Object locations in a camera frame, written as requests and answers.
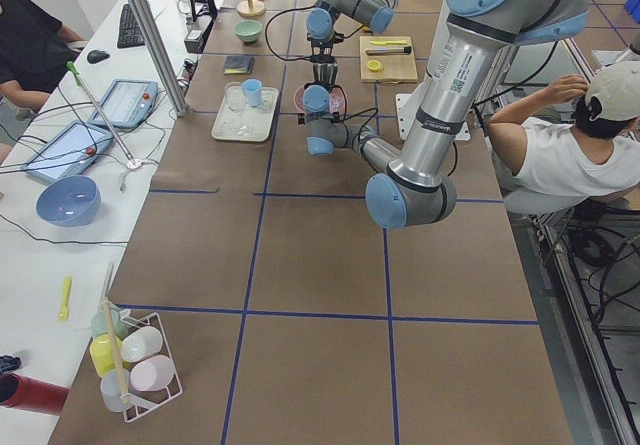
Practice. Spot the black computer mouse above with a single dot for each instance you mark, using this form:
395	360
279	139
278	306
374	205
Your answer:
97	56

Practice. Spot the clear wine glass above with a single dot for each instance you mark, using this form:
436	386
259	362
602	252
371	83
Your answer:
236	102

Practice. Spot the red cylinder bottle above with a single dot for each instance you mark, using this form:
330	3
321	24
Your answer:
25	393

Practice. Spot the near teach pendant tablet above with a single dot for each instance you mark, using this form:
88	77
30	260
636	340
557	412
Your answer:
68	153

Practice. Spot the yellow spoon on desk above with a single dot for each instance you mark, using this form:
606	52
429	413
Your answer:
63	312

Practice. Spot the white cup in rack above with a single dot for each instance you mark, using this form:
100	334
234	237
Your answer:
141	344

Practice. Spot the green tipped metal rod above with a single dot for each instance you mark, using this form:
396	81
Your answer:
132	162

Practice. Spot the blue plastic cup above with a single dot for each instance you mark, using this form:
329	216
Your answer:
252	89

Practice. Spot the far teach pendant tablet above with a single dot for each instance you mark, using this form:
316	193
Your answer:
127	103

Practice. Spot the wooden cup tree stand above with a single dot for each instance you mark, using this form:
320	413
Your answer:
250	8

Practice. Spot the person in white shirt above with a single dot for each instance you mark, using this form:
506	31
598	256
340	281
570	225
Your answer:
571	138

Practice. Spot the gray folded cloth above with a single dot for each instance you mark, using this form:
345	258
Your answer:
238	65

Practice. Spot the black keyboard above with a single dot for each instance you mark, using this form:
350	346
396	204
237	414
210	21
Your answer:
129	32

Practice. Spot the blue bowl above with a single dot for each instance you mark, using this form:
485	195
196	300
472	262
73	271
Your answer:
70	202

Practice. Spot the yellow cup in rack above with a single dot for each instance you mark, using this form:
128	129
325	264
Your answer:
101	354

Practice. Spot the white wire cup rack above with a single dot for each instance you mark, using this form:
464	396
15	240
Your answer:
115	388

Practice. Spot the teach pendant tablet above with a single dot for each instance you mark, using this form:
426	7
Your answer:
68	153
127	103

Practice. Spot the mint green bowl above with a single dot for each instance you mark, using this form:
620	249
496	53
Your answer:
248	31

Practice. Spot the lemon slice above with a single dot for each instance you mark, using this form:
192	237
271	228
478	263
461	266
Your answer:
374	65

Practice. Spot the aluminium frame post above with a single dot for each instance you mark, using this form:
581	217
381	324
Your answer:
159	55

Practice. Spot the steel muddler rod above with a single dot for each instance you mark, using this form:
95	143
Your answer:
388	51

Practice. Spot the person in black shirt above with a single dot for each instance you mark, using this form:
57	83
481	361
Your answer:
35	48

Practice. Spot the yellow plastic knife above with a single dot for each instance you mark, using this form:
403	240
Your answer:
388	42

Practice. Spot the metal ice scoop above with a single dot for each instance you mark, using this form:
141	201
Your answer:
330	100

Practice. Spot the pink bowl of ice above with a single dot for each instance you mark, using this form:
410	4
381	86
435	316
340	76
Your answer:
315	98

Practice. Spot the wooden cutting board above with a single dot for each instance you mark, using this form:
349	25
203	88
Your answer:
397	68

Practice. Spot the pink cup in rack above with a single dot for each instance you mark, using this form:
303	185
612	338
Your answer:
152	374

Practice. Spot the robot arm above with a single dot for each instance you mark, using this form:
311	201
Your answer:
374	14
408	187

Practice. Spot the white serving tray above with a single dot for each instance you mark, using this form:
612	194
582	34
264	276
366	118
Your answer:
259	118

